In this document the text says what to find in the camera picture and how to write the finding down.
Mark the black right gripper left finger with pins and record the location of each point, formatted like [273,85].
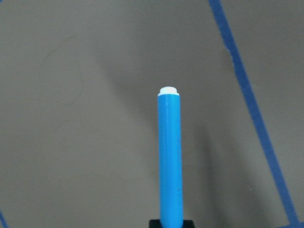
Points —
[155,223]

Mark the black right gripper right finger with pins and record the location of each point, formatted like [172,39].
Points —
[188,224]

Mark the blue marker pen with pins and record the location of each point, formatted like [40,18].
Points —
[170,158]

